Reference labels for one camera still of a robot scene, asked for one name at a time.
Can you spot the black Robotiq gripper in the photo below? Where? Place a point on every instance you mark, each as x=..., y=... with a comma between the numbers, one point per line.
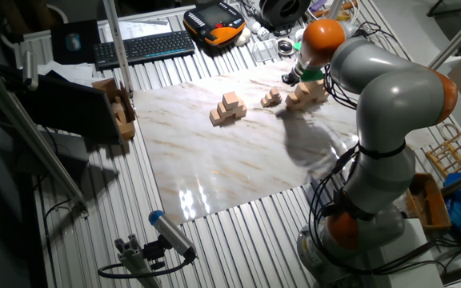
x=293, y=76

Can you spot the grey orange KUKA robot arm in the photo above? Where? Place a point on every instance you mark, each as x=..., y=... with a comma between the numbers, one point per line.
x=398, y=100

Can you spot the metal bowl with white rim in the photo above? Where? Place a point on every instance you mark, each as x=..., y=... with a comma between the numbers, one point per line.
x=285, y=46

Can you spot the clear gridded plastic box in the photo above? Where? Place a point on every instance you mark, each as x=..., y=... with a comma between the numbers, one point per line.
x=264, y=50

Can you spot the round white power socket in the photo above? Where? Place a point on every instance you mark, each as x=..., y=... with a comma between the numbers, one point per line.
x=298, y=35

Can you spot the medium wooden cube block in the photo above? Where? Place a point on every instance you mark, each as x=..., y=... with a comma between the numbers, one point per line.
x=221, y=110
x=230, y=100
x=241, y=104
x=215, y=117
x=241, y=113

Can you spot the white power adapter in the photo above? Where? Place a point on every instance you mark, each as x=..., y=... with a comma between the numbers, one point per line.
x=256, y=28

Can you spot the white egg shaped object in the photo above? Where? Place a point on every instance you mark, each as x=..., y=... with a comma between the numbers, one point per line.
x=243, y=37

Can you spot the black filament spool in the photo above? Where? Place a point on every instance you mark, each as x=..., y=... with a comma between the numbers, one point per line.
x=280, y=12

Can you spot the black orange teach pendant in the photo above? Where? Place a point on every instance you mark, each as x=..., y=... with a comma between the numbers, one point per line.
x=214, y=18

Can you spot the marble pattern table mat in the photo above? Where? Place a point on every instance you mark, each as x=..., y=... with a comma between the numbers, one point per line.
x=214, y=168

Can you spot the black computer keyboard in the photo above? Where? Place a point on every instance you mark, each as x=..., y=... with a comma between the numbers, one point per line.
x=146, y=48

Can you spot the white paper sheet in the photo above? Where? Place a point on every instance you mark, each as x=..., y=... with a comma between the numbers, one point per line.
x=142, y=29
x=66, y=72

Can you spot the wooden lattice rack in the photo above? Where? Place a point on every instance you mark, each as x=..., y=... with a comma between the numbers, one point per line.
x=432, y=160

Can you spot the brown cardboard box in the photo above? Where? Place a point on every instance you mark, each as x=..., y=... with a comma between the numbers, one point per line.
x=128, y=130

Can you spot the pale wooden block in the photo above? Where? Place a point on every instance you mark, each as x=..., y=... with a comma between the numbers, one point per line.
x=117, y=108
x=121, y=117

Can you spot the brown wooden tray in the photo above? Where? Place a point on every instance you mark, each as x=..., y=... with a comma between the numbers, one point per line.
x=430, y=204

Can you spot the dark computer mouse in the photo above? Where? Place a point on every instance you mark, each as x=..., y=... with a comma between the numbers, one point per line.
x=73, y=42

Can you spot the black flat panel screen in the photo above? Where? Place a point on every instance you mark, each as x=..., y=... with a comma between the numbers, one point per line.
x=70, y=108

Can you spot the black mouse pad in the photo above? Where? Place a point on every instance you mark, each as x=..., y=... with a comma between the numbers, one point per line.
x=60, y=48

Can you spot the short aluminium profile piece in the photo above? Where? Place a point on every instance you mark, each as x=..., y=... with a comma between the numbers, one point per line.
x=134, y=264

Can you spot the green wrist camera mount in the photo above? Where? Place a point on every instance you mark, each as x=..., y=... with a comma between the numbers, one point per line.
x=312, y=75

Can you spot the aluminium frame post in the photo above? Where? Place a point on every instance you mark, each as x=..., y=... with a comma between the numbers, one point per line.
x=117, y=48
x=334, y=9

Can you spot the silver camera with blue tip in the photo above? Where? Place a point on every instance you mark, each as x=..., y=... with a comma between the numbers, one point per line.
x=172, y=234

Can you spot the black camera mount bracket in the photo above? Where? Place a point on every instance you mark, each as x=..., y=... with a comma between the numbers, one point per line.
x=154, y=252

